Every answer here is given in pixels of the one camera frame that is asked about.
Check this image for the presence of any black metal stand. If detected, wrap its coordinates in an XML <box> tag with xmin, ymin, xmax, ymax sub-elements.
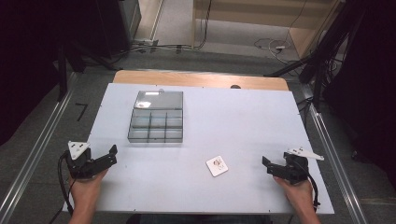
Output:
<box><xmin>55</xmin><ymin>43</ymin><xmax>70</xmax><ymax>103</ymax></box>

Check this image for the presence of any person's right hand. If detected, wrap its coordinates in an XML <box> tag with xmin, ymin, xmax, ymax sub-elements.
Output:
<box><xmin>273</xmin><ymin>175</ymin><xmax>314</xmax><ymax>210</ymax></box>

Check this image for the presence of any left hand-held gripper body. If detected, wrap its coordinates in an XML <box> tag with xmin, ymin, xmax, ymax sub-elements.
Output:
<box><xmin>64</xmin><ymin>140</ymin><xmax>95</xmax><ymax>180</ymax></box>

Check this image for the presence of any small white square card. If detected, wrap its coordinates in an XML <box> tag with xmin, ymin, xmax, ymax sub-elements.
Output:
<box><xmin>205</xmin><ymin>155</ymin><xmax>230</xmax><ymax>178</ymax></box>

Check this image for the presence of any clear plastic compartment box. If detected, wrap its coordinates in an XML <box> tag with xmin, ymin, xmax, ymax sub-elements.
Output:
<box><xmin>127</xmin><ymin>90</ymin><xmax>184</xmax><ymax>144</ymax></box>

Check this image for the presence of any aluminium floor rail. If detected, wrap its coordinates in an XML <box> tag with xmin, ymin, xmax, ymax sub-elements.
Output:
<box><xmin>0</xmin><ymin>72</ymin><xmax>79</xmax><ymax>224</ymax></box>
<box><xmin>306</xmin><ymin>102</ymin><xmax>369</xmax><ymax>224</ymax></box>

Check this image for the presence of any black floor cable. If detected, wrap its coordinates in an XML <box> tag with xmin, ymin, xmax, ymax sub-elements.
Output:
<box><xmin>191</xmin><ymin>0</ymin><xmax>214</xmax><ymax>50</ymax></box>

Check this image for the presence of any white floor cable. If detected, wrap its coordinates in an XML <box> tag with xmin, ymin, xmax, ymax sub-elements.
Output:
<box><xmin>253</xmin><ymin>36</ymin><xmax>293</xmax><ymax>64</ymax></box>

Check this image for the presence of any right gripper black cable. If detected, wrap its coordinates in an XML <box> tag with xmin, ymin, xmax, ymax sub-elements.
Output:
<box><xmin>306</xmin><ymin>173</ymin><xmax>321</xmax><ymax>213</ymax></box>

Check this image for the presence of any light wooden shelf unit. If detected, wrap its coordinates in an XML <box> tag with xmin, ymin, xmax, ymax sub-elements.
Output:
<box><xmin>191</xmin><ymin>0</ymin><xmax>347</xmax><ymax>60</ymax></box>

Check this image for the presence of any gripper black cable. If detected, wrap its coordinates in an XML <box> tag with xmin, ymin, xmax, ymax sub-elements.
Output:
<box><xmin>57</xmin><ymin>150</ymin><xmax>75</xmax><ymax>217</ymax></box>
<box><xmin>306</xmin><ymin>173</ymin><xmax>321</xmax><ymax>213</ymax></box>

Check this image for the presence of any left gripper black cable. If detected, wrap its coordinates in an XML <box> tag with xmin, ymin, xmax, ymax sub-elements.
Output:
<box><xmin>57</xmin><ymin>150</ymin><xmax>75</xmax><ymax>217</ymax></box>

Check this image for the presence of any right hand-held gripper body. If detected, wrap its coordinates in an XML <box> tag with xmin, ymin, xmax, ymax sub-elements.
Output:
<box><xmin>281</xmin><ymin>147</ymin><xmax>325</xmax><ymax>185</ymax></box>

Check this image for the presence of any person's left hand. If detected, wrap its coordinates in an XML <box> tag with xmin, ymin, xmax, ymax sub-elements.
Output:
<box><xmin>68</xmin><ymin>169</ymin><xmax>108</xmax><ymax>213</ymax></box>

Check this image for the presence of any black curtain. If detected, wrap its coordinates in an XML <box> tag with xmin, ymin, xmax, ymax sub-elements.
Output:
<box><xmin>0</xmin><ymin>0</ymin><xmax>104</xmax><ymax>147</ymax></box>
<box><xmin>321</xmin><ymin>0</ymin><xmax>396</xmax><ymax>181</ymax></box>

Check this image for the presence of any dark cabinet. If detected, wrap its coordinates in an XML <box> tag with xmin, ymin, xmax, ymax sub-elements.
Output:
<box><xmin>95</xmin><ymin>0</ymin><xmax>142</xmax><ymax>61</ymax></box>

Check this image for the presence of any black tripod stand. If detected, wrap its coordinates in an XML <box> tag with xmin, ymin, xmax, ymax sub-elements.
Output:
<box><xmin>263</xmin><ymin>0</ymin><xmax>367</xmax><ymax>110</ymax></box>

